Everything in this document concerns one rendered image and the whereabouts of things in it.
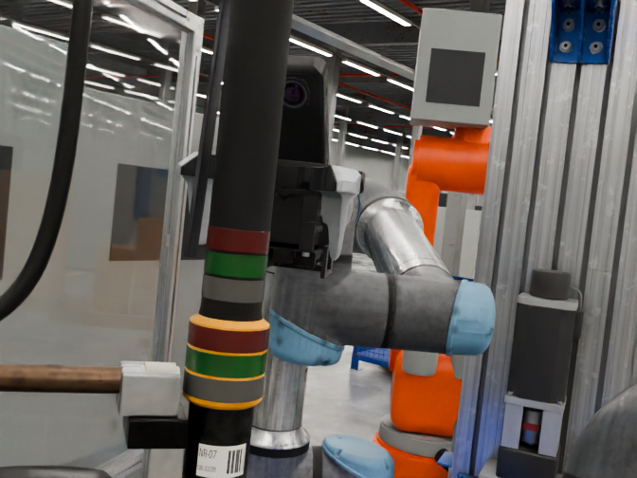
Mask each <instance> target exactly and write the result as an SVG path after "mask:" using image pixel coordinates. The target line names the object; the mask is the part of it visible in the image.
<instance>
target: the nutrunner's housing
mask: <svg viewBox="0 0 637 478"><path fill-rule="evenodd" d="M253 411H254V407H251V408H248V409H242V410H218V409H211V408H206V407H202V406H198V405H195V404H193V403H191V402H190V404H189V413H188V421H189V430H188V440H187V447H186V448H185V452H184V462H183V472H182V478H246V476H247V466H248V456H249V448H250V438H251V429H252V419H253Z"/></svg>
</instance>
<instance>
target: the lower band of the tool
mask: <svg viewBox="0 0 637 478"><path fill-rule="evenodd" d="M190 321H191V322H192V323H194V324H197V325H201V326H205V327H208V328H214V329H221V330H230V331H261V330H265V329H268V328H269V326H270V324H269V323H268V322H267V321H266V320H265V319H262V320H260V321H256V322H231V321H222V320H215V319H211V318H207V317H204V316H201V315H199V312H198V313H196V314H194V315H193V316H191V317H190ZM188 346H189V347H190V348H192V349H195V350H198V351H201V352H205V353H211V354H216V355H224V356H257V355H261V354H264V353H266V351H267V349H266V350H265V351H262V352H259V353H251V354H231V353H221V352H213V351H209V350H204V349H200V348H197V347H194V346H192V345H190V344H188ZM185 369H186V370H187V371H188V372H189V373H191V374H194V375H196V376H199V377H206V378H211V379H219V380H231V381H242V380H252V379H257V378H260V377H263V376H264V374H263V375H261V376H258V377H249V378H225V377H210V376H205V375H201V374H197V373H195V372H193V371H191V370H189V369H187V368H186V366H185ZM183 396H184V397H185V398H186V399H187V400H188V401H189V402H191V403H193V404H195V405H198V406H202V407H206V408H211V409H218V410H242V409H248V408H251V407H254V406H256V405H257V404H258V403H260V402H261V401H262V399H263V397H261V398H260V399H258V400H255V401H251V402H245V403H220V402H212V401H206V400H202V399H198V398H195V397H192V396H190V395H187V394H186V393H184V391H183Z"/></svg>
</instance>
